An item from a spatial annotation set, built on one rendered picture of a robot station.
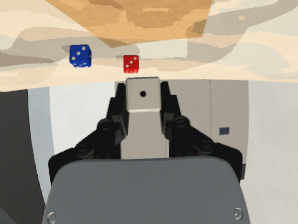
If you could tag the blue die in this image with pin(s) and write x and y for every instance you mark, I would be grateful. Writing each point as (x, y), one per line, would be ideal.
(80, 56)

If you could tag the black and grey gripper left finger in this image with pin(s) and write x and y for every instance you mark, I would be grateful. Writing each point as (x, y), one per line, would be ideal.
(100, 142)

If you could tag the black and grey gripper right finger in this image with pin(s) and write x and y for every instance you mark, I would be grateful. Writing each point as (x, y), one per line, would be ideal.
(185, 140)

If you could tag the red die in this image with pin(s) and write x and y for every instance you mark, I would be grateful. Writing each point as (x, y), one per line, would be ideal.
(131, 63)

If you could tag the tan mat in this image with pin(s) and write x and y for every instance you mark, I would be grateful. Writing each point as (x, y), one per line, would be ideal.
(126, 22)

